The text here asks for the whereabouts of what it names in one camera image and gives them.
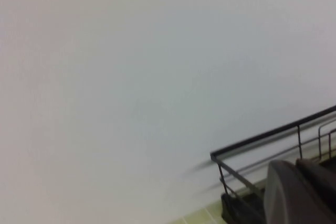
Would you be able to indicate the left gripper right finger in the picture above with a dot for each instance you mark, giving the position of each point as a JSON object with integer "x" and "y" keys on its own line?
{"x": 319, "y": 175}

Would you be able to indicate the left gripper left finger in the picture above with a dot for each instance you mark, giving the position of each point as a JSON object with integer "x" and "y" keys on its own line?
{"x": 281, "y": 195}

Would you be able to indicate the green checked tablecloth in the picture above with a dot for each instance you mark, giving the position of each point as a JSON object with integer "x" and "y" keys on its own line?
{"x": 199, "y": 217}

